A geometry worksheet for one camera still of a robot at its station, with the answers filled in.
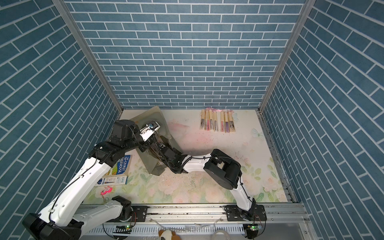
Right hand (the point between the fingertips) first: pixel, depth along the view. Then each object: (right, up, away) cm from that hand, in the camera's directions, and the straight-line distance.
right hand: (168, 152), depth 92 cm
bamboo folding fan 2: (+37, +20, +21) cm, 47 cm away
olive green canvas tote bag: (-7, -4, -9) cm, 12 cm away
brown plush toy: (+5, -32, -25) cm, 41 cm away
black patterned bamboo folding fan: (+22, +18, +20) cm, 35 cm away
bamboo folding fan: (+32, +20, +20) cm, 42 cm away
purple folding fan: (+40, +18, +20) cm, 48 cm away
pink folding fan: (+26, +22, +23) cm, 42 cm away
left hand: (-2, +13, -19) cm, 23 cm away
